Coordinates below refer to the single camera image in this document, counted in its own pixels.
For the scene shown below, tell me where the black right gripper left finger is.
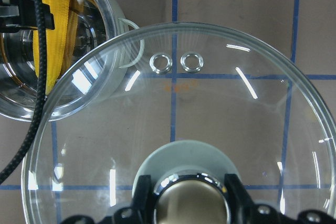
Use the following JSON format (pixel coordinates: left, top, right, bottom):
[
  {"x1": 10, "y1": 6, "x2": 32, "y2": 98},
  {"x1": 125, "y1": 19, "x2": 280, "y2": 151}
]
[{"x1": 61, "y1": 175, "x2": 152, "y2": 223}]

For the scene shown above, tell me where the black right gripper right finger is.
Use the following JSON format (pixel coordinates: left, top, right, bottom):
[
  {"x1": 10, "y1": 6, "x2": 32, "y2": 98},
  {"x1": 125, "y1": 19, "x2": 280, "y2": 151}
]
[{"x1": 224, "y1": 174, "x2": 335, "y2": 223}]

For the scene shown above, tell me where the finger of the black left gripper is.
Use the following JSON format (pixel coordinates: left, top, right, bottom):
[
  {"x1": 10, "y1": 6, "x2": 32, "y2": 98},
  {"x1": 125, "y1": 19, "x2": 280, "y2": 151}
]
[{"x1": 0, "y1": 0, "x2": 56, "y2": 34}]

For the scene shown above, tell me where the yellow corn cob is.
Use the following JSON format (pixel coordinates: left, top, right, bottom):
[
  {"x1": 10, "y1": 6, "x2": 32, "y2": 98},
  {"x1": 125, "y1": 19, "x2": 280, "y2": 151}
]
[{"x1": 42, "y1": 0, "x2": 83, "y2": 95}]

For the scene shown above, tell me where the pale green electric pot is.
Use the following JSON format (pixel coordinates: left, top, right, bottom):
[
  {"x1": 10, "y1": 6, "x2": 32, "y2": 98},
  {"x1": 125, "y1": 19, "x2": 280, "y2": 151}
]
[{"x1": 1, "y1": 0, "x2": 137, "y2": 122}]

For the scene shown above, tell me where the glass pot lid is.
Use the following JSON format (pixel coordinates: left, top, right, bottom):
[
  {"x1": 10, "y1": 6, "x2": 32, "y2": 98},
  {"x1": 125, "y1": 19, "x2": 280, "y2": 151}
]
[{"x1": 22, "y1": 23, "x2": 335, "y2": 223}]

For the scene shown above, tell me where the black braided left cable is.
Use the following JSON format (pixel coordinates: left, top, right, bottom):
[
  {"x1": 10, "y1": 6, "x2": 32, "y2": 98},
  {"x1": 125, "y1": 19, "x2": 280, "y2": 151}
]
[{"x1": 0, "y1": 0, "x2": 49, "y2": 185}]

